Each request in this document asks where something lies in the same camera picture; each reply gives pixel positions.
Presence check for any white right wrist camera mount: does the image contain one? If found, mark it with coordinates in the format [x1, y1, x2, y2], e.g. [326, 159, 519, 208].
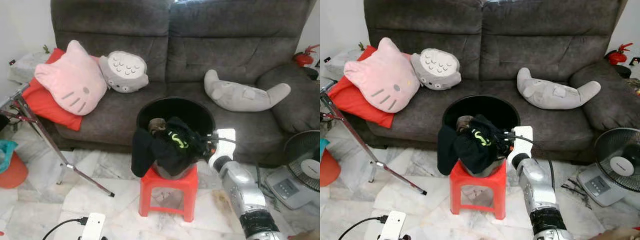
[506, 126, 535, 166]
[209, 128, 237, 168]

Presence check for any red plastic stool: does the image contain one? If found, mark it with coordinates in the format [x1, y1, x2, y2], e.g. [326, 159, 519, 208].
[449, 161, 507, 221]
[138, 164, 199, 223]

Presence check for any white side table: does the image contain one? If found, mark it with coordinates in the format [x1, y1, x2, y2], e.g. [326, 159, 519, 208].
[322, 47, 366, 81]
[7, 50, 51, 83]

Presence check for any black grey floor fan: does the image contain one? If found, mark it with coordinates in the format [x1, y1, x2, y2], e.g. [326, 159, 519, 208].
[264, 130, 321, 211]
[577, 127, 640, 207]

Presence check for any silver metal clothes rack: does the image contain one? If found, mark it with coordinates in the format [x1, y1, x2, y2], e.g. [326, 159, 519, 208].
[320, 80, 428, 196]
[0, 82, 116, 198]

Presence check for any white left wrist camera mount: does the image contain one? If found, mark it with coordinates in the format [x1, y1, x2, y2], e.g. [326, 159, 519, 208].
[80, 212, 107, 240]
[378, 210, 407, 240]

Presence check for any red fire extinguisher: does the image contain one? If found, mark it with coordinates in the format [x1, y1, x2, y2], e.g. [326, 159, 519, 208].
[605, 43, 633, 66]
[293, 44, 321, 68]

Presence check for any black round laundry basket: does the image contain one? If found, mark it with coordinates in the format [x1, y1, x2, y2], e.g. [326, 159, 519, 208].
[136, 96, 217, 181]
[442, 95, 521, 178]

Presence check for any grey fabric sofa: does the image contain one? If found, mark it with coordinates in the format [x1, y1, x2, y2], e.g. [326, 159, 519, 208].
[50, 0, 321, 168]
[362, 0, 640, 166]

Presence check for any red cushion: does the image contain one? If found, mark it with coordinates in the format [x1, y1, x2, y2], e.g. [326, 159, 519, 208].
[327, 45, 401, 129]
[21, 47, 101, 132]

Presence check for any grey round creature cushion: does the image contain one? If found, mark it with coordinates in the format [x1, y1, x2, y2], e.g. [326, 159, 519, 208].
[98, 50, 150, 94]
[411, 47, 462, 91]

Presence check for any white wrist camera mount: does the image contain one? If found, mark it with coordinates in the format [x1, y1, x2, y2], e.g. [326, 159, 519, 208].
[506, 126, 535, 166]
[209, 128, 237, 168]
[378, 210, 407, 240]
[80, 212, 107, 240]

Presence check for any pink cat face cushion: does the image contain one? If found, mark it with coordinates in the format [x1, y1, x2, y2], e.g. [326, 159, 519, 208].
[34, 40, 108, 117]
[343, 37, 421, 114]

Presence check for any long grey plush pillow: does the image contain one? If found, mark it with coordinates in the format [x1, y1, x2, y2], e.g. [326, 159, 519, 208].
[203, 69, 292, 113]
[516, 67, 602, 111]

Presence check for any black garment with green print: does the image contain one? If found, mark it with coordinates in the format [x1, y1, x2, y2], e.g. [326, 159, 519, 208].
[437, 114, 513, 176]
[131, 116, 213, 179]

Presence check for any red plastic waste bin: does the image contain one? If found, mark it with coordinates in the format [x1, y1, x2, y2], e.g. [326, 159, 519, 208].
[0, 150, 29, 190]
[320, 149, 342, 187]

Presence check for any brown cloth item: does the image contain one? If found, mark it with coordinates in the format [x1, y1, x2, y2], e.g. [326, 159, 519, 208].
[455, 115, 476, 132]
[147, 118, 168, 134]

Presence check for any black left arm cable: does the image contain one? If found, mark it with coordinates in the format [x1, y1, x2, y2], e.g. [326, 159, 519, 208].
[338, 215, 390, 240]
[41, 216, 90, 240]

